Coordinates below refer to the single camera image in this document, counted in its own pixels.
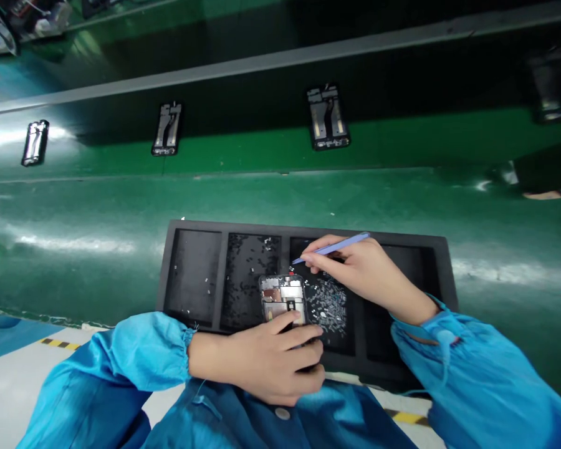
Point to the person's left hand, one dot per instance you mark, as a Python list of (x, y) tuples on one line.
[(252, 360)]

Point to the person's right hand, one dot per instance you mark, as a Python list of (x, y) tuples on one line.
[(369, 273)]

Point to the purple plastic stylus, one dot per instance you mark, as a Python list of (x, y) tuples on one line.
[(355, 240)]

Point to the phone with exposed board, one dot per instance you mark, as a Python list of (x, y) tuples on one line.
[(283, 294)]

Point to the pile of small silver parts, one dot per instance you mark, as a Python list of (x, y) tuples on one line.
[(329, 304)]

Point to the person's body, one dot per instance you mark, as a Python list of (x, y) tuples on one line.
[(280, 421)]

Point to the pile of small black parts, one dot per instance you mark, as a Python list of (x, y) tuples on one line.
[(250, 276)]

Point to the black foam compartment tray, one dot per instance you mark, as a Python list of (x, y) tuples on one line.
[(194, 271)]

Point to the green conveyor belt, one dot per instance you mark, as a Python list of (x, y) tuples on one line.
[(243, 149)]

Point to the black phone frame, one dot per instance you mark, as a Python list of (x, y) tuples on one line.
[(328, 117), (168, 129), (554, 84), (35, 142)]

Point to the grey metal rail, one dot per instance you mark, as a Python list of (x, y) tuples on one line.
[(215, 75)]

